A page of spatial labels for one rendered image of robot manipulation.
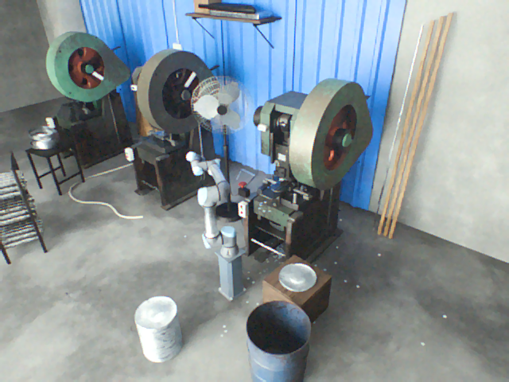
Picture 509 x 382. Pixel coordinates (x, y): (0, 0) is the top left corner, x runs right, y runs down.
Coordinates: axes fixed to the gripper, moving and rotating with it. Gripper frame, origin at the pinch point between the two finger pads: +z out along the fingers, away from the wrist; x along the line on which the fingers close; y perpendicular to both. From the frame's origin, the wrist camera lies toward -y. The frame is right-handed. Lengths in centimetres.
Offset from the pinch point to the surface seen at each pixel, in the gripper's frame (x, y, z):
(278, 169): 25, 45, 23
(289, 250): -32, 76, 51
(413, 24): 187, 67, 61
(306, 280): -40, 112, 33
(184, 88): 50, -84, -7
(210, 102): 50, -46, -1
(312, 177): 31, 95, -5
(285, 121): 60, 45, -1
